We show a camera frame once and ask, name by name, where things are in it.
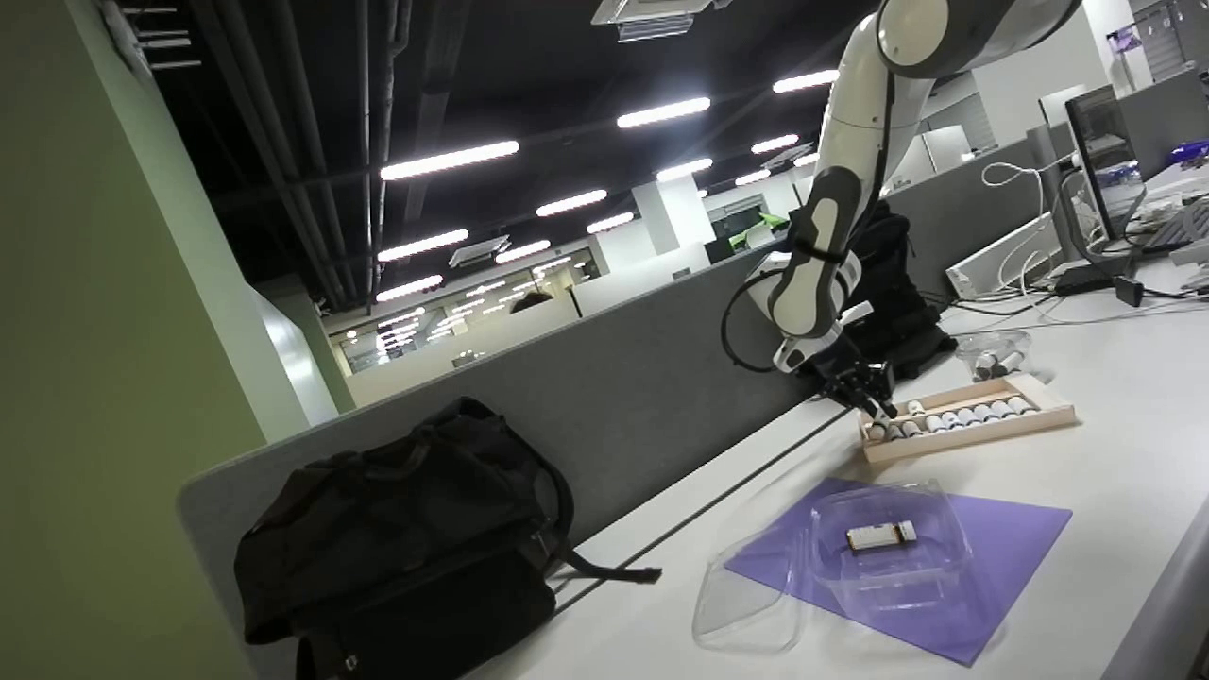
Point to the white bottle row in tray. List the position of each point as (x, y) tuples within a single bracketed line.
[(973, 413)]

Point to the black backpack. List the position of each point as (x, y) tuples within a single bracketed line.
[(414, 561)]

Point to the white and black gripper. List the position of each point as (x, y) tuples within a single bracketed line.
[(842, 367)]

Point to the computer monitor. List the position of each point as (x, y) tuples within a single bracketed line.
[(1126, 140)]

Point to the purple paper sheet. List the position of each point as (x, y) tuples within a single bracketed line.
[(1012, 546)]

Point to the clear plastic clamshell container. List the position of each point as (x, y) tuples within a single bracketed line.
[(761, 590)]

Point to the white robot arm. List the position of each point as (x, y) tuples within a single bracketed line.
[(886, 72)]

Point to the clear plastic round container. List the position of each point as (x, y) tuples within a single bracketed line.
[(994, 354)]

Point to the wooden compartment tray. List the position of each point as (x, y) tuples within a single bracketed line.
[(1052, 413)]

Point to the small white bottle in clamshell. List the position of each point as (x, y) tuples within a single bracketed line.
[(886, 535)]

